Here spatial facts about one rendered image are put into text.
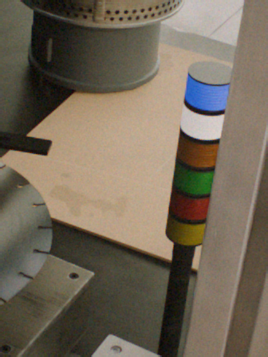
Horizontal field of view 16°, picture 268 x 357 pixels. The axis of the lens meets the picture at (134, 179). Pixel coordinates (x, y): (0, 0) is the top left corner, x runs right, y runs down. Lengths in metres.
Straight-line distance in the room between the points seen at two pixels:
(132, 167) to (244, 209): 1.12
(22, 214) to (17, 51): 0.80
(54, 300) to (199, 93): 0.32
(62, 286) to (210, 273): 0.72
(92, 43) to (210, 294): 1.24
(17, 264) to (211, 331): 0.58
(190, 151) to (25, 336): 0.28
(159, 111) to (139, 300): 0.48
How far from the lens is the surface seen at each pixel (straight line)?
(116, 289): 1.26
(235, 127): 0.34
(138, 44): 1.64
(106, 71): 1.64
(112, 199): 1.40
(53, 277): 1.11
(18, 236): 1.00
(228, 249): 0.37
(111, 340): 0.96
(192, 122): 0.90
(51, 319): 1.06
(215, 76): 0.89
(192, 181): 0.93
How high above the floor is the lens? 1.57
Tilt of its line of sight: 34 degrees down
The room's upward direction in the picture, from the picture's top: 7 degrees clockwise
